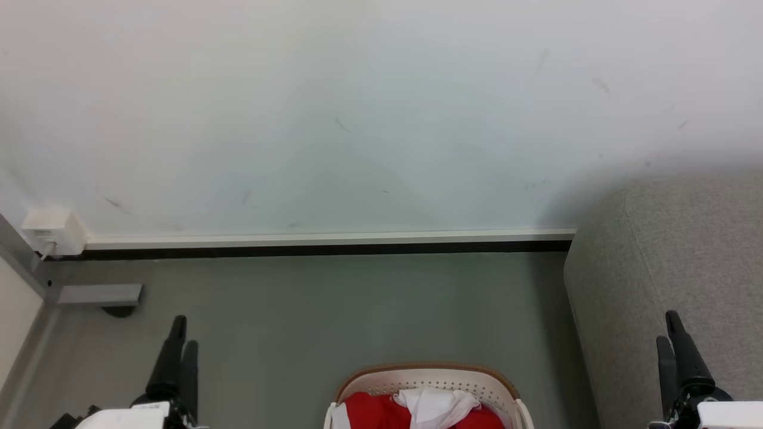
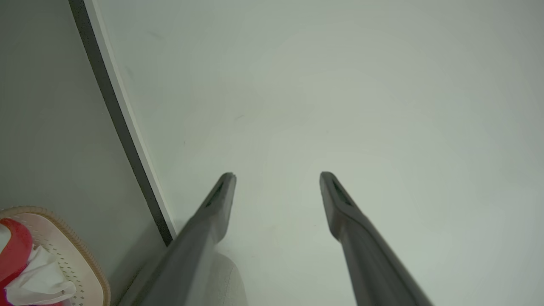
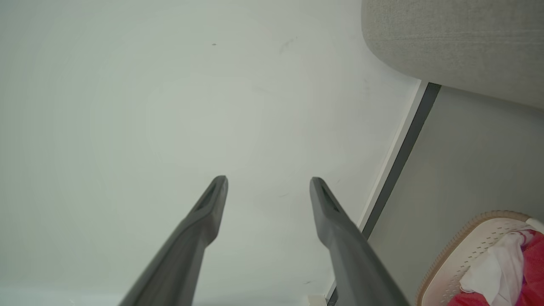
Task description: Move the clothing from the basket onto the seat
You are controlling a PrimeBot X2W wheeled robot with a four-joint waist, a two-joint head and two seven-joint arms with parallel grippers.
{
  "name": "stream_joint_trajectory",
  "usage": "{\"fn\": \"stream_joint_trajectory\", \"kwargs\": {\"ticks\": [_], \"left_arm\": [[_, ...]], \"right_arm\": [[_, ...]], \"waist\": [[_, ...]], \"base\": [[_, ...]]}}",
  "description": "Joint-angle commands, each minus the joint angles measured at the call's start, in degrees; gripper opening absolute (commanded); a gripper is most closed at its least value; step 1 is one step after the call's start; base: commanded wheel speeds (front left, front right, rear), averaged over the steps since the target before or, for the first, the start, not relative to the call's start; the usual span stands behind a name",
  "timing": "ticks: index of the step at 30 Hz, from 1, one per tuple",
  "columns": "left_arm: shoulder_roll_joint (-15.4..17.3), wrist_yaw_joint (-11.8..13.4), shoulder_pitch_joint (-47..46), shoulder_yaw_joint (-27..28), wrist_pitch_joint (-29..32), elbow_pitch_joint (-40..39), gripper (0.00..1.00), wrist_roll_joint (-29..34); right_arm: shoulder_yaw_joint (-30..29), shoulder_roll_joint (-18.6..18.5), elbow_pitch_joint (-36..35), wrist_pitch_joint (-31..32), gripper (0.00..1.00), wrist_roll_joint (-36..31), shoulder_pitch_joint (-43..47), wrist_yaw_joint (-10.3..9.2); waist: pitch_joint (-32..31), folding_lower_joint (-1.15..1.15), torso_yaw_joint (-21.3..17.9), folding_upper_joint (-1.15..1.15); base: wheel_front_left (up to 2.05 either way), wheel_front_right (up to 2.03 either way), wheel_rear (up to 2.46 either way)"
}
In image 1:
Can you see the white wall socket box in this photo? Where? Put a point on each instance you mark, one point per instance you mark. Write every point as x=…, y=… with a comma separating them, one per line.
x=53, y=226

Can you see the grey metal foot bar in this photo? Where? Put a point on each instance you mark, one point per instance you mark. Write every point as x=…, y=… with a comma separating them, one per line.
x=98, y=294

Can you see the white laundry basket brown rim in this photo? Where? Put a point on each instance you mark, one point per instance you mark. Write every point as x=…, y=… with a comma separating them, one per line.
x=435, y=377

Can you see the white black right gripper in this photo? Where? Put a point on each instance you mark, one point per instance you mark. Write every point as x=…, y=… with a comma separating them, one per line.
x=715, y=411

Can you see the grey framed partition panel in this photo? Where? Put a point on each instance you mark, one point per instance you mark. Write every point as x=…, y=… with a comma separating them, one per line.
x=18, y=280

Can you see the grey fabric sofa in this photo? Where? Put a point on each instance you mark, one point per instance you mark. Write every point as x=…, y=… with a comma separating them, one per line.
x=632, y=286

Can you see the white baseboard with black strip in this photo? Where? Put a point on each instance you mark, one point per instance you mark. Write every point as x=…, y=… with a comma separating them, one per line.
x=328, y=243

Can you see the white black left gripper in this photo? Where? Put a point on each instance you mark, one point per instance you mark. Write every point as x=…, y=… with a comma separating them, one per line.
x=128, y=417

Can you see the red and white garment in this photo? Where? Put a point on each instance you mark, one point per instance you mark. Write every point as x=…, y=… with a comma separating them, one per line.
x=381, y=414

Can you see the black round foot pad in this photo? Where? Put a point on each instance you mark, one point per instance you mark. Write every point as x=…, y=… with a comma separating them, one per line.
x=119, y=311

